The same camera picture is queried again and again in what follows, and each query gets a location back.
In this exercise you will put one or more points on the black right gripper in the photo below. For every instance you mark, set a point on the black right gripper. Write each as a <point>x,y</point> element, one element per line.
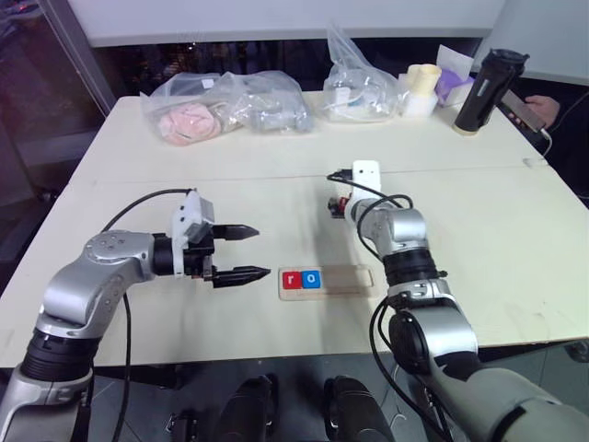
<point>336,209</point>

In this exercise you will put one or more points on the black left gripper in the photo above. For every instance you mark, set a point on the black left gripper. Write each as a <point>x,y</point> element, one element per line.
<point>198,260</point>

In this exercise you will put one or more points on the dark smartphone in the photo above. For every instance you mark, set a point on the dark smartphone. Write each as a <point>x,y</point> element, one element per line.
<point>522,115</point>

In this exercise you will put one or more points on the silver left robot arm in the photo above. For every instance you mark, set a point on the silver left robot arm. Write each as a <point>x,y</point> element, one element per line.
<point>110,258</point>

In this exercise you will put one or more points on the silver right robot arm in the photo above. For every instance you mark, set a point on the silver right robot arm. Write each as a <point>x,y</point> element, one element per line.
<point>405,230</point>

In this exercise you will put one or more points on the red letter r block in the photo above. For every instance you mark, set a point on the red letter r block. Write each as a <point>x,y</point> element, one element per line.
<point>292,279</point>

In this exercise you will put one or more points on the wooden letter tray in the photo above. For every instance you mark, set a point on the wooden letter tray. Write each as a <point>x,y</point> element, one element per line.
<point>347,281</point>

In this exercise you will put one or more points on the blue letter o block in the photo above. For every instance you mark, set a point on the blue letter o block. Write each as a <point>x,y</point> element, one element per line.
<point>312,278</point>

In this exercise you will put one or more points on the person's bare hand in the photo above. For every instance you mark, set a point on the person's bare hand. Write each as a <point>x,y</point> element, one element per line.
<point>547,110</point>

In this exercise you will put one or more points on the clear bag with white items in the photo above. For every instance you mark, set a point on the clear bag with white items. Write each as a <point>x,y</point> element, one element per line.
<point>356,92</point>

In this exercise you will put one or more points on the clear bag with grey parts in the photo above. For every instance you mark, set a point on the clear bag with grey parts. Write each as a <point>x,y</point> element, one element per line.
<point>271,106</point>

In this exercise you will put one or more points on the pink cloth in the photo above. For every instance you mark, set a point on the pink cloth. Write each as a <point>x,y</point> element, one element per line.
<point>188,124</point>

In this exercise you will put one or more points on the dark rounded shape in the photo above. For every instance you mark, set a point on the dark rounded shape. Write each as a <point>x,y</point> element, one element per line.
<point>248,410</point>

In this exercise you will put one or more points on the clear bag with pink cloth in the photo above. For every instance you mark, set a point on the clear bag with pink cloth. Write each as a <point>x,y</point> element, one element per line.
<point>184,99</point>

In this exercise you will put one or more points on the purple tissue box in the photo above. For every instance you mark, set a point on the purple tissue box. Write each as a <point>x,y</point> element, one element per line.
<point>453,83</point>

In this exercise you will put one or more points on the black tumbler bottle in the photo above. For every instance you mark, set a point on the black tumbler bottle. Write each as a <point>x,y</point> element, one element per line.
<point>481,99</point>

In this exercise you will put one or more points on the black caster wheel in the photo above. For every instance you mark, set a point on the black caster wheel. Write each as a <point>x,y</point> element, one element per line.
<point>579,353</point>

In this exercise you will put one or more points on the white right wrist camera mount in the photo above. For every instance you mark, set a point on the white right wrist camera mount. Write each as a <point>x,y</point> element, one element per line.
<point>366,172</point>

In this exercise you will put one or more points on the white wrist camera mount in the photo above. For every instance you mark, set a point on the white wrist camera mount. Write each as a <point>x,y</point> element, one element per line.
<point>181,221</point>
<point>366,172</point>

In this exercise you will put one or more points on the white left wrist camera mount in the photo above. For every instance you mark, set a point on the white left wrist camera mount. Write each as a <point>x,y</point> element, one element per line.
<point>181,221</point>

